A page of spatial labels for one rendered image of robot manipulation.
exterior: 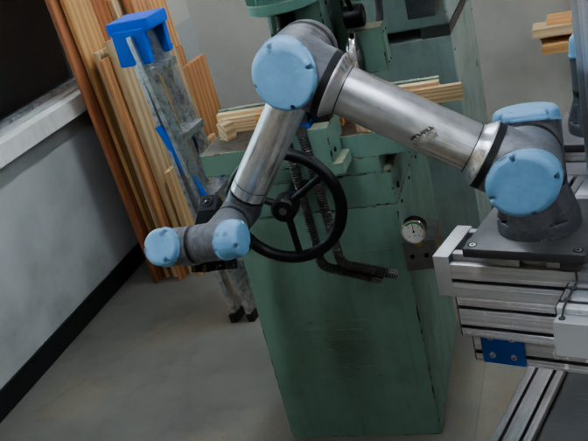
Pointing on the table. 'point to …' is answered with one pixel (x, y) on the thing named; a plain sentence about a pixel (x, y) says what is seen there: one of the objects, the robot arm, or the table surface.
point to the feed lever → (353, 15)
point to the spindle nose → (284, 20)
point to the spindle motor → (262, 9)
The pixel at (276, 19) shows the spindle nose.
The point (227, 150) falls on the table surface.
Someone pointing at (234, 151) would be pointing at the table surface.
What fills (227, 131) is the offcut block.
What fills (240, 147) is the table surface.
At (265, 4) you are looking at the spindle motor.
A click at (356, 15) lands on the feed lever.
